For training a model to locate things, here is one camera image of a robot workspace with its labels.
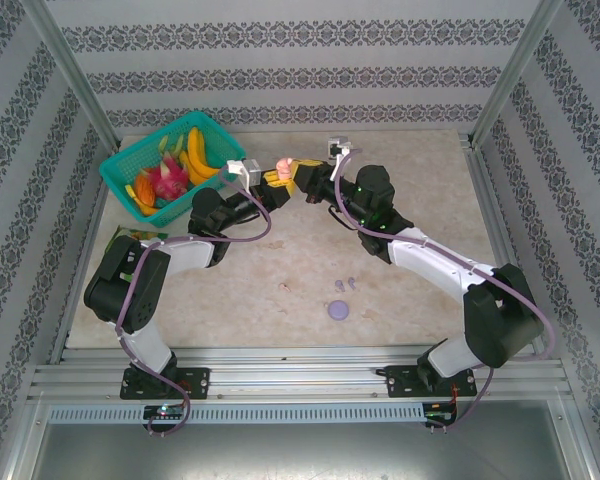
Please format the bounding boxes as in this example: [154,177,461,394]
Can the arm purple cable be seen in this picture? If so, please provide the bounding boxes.
[333,147,556,431]
[115,164,273,439]

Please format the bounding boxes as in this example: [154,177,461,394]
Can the green snack packet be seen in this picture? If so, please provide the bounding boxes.
[110,224,170,247]

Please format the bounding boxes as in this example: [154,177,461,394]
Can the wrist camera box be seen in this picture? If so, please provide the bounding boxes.
[226,158,265,187]
[326,133,364,182]

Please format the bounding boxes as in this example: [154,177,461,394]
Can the aluminium mounting rail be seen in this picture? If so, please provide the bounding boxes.
[27,344,574,401]

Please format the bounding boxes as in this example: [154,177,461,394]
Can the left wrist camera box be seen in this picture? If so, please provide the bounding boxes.
[226,158,265,187]

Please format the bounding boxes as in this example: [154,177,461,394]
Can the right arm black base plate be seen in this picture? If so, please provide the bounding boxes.
[384,363,477,400]

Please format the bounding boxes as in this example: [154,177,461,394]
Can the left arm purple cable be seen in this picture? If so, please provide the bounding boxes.
[115,164,273,439]

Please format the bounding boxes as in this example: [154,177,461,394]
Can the pink dragon fruit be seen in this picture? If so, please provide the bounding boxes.
[147,151,191,202]

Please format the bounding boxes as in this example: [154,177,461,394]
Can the grey slotted cable duct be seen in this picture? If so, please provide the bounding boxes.
[47,402,426,425]

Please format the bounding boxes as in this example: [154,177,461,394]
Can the aluminium frame post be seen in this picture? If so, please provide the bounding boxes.
[17,0,122,151]
[472,0,566,146]

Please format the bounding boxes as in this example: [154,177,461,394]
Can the yellow toy fruit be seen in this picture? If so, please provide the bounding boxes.
[124,183,160,218]

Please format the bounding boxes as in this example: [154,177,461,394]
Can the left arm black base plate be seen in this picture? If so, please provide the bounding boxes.
[119,366,212,401]

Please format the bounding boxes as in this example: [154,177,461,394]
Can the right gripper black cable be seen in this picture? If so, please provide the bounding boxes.
[327,207,361,232]

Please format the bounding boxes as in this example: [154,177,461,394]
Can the teal plastic basket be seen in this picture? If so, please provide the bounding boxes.
[98,110,248,225]

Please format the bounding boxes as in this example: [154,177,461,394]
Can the large yellow banana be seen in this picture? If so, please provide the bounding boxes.
[186,126,227,179]

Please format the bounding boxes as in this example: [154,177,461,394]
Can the small yellow banana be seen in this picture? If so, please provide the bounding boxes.
[178,149,206,187]

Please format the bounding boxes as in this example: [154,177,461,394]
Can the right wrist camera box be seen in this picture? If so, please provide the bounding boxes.
[326,133,364,182]

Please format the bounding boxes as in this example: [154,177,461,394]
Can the orange wrinkled toy fruit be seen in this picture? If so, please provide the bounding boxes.
[133,168,158,208]

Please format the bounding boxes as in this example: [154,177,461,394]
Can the aluminium side rail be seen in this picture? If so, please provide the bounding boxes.
[459,132,549,361]
[49,144,124,366]

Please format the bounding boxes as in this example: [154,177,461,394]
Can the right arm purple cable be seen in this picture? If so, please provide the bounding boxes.
[333,147,556,431]

